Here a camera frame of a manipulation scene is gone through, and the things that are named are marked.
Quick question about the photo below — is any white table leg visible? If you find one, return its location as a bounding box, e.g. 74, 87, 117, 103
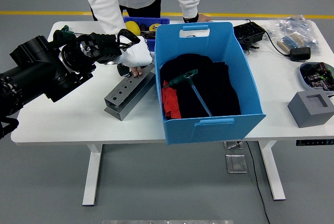
258, 140, 287, 201
82, 144, 103, 207

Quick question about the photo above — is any grey metal tool holder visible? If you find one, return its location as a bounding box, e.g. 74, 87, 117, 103
103, 64, 157, 122

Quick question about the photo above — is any red cloth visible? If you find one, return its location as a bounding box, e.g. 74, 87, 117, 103
161, 79, 183, 120

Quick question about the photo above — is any taped resistor strip bundle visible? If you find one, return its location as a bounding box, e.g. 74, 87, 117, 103
277, 32, 305, 54

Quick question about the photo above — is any black table control panel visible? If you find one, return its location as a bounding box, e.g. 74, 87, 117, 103
295, 139, 334, 147

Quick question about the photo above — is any person's right hand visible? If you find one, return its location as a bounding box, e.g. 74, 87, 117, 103
129, 66, 144, 77

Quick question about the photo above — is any square metal floor plate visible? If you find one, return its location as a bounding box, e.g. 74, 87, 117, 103
225, 154, 248, 174

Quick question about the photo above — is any small blue parts bin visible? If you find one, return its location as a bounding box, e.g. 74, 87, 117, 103
123, 16, 170, 52

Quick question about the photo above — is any black wristwatch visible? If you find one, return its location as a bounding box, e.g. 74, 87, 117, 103
183, 13, 199, 23

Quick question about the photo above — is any black plastic tray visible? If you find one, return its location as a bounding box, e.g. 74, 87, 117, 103
233, 21, 267, 51

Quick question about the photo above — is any black power adapter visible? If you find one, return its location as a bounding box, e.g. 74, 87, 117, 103
289, 47, 312, 62

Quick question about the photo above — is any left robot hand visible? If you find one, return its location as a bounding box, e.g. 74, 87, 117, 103
116, 35, 153, 78

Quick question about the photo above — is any yellow lemon-shaped object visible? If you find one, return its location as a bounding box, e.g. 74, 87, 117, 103
125, 21, 141, 36

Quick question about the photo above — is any large green T-handle wrench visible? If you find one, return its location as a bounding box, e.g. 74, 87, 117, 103
168, 69, 213, 117

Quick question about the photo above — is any light blue oval tray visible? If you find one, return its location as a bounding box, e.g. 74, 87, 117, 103
299, 62, 334, 92

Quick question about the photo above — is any black adapter cable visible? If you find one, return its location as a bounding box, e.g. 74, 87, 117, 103
263, 29, 292, 58

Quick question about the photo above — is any dark hardware pile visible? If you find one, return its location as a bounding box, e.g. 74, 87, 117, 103
140, 22, 157, 41

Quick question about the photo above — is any grey foam block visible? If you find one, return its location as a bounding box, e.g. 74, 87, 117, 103
287, 90, 334, 128

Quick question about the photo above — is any large blue plastic box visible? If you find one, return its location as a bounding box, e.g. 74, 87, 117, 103
153, 22, 267, 146

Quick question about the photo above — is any green T-handle hex wrench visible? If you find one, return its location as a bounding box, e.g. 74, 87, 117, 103
60, 25, 92, 37

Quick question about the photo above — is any black cloth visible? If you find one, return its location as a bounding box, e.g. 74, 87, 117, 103
159, 54, 242, 120

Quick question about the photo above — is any metal floor socket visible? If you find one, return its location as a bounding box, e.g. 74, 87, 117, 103
223, 141, 244, 149

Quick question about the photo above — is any electronic components pile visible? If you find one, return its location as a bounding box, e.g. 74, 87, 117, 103
300, 63, 334, 91

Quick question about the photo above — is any black floor cable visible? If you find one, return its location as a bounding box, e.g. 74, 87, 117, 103
245, 142, 271, 224

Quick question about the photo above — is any clear plastic parts bag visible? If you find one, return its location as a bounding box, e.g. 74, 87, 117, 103
266, 15, 321, 55

